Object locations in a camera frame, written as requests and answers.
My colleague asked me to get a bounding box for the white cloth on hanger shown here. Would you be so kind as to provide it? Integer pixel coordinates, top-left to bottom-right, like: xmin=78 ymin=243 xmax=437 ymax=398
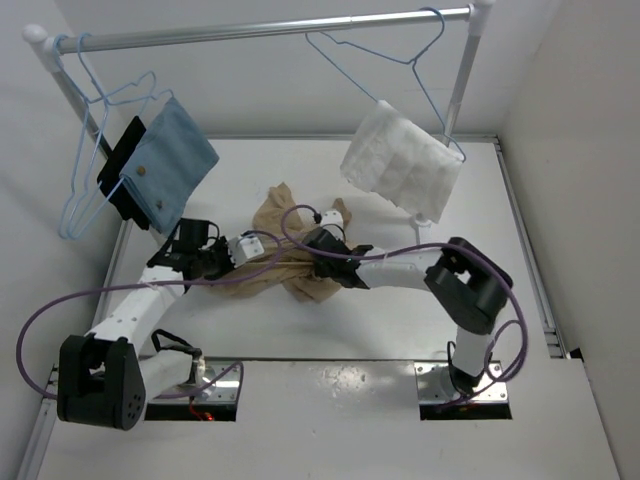
xmin=340 ymin=100 xmax=464 ymax=223

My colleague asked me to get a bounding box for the purple cable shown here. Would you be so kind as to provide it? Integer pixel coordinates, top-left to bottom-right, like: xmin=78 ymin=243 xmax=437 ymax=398
xmin=15 ymin=234 xmax=286 ymax=400
xmin=280 ymin=204 xmax=530 ymax=407

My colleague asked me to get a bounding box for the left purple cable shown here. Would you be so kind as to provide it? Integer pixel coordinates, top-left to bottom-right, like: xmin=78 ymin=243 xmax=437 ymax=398
xmin=15 ymin=234 xmax=286 ymax=400

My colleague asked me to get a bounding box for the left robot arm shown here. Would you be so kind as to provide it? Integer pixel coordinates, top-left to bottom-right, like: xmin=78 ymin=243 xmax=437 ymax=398
xmin=57 ymin=219 xmax=246 ymax=431

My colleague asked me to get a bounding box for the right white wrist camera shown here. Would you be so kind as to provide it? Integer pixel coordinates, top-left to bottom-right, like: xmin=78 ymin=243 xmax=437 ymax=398
xmin=319 ymin=209 xmax=344 ymax=228

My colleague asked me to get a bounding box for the blue denim cloth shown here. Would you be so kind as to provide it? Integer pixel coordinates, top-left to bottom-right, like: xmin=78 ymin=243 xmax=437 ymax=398
xmin=120 ymin=97 xmax=219 ymax=236

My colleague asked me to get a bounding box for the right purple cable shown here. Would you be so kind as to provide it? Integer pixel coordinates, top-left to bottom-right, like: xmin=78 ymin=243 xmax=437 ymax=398
xmin=280 ymin=204 xmax=530 ymax=407

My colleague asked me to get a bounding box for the blue hanger with denim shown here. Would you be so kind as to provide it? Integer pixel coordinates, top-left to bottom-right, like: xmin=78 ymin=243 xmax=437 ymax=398
xmin=58 ymin=51 xmax=173 ymax=240

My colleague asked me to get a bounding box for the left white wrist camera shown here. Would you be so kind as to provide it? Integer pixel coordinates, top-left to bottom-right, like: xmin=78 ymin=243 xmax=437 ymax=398
xmin=227 ymin=233 xmax=265 ymax=268

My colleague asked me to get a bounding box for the beige t shirt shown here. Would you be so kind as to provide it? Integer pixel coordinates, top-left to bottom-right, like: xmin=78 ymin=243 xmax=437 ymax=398
xmin=211 ymin=182 xmax=341 ymax=303

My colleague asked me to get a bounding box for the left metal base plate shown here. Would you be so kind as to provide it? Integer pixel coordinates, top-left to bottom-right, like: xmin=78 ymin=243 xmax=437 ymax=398
xmin=149 ymin=357 xmax=245 ymax=405

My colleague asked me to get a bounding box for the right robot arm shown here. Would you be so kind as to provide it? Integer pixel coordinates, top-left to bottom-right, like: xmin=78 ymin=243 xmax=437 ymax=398
xmin=302 ymin=227 xmax=513 ymax=397

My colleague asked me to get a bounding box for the metal base plate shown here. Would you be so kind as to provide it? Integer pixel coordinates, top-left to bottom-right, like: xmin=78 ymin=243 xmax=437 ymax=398
xmin=149 ymin=357 xmax=245 ymax=405
xmin=413 ymin=361 xmax=509 ymax=406

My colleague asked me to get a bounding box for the empty blue hanger left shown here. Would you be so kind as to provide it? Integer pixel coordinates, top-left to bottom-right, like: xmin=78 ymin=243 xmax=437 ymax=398
xmin=53 ymin=33 xmax=158 ymax=240

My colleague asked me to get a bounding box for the metal clothes rack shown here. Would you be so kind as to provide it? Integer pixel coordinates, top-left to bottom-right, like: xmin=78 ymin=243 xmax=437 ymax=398
xmin=22 ymin=1 xmax=492 ymax=134

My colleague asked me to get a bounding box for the blue hanger with white cloth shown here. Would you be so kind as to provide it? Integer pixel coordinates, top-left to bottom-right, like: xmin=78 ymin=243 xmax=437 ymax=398
xmin=304 ymin=6 xmax=467 ymax=163

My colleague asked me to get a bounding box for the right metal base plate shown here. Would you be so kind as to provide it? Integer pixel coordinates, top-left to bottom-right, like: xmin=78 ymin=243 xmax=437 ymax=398
xmin=413 ymin=361 xmax=509 ymax=406

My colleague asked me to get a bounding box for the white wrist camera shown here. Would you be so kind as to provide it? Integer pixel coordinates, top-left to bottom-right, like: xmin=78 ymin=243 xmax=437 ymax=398
xmin=227 ymin=233 xmax=265 ymax=268
xmin=319 ymin=209 xmax=344 ymax=228

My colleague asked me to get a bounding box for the black cloth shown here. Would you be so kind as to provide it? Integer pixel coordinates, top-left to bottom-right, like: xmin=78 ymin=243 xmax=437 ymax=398
xmin=97 ymin=116 xmax=150 ymax=230

